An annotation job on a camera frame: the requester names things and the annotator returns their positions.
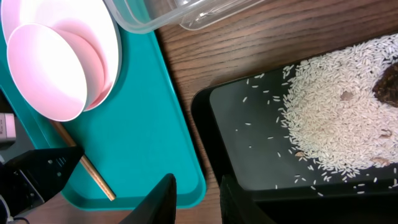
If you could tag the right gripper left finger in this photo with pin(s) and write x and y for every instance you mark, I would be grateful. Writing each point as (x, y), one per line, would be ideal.
(158, 207)

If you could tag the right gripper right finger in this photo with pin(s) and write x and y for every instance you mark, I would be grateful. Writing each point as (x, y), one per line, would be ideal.
(237, 207)

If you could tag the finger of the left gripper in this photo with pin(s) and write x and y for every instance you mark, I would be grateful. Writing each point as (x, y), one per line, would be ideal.
(34, 177)

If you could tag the wooden chopsticks pair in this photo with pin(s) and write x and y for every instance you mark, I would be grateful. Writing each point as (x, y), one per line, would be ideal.
(86, 163)

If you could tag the small pink bowl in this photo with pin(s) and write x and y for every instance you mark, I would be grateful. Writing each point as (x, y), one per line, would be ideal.
(58, 73)

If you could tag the white rice pile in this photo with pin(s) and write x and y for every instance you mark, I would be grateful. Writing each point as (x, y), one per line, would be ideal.
(315, 123)

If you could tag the brown food scrap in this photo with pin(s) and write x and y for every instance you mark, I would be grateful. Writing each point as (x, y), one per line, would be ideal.
(385, 89)

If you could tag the teal plastic tray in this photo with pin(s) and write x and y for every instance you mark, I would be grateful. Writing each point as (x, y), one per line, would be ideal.
(136, 136)

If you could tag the black plastic tray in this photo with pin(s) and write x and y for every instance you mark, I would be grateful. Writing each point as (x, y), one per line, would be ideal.
(378, 203)

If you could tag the large white plate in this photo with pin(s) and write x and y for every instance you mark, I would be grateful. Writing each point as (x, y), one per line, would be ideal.
(89, 19)

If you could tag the clear plastic bin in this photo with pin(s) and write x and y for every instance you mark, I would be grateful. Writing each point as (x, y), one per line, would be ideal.
(144, 16)

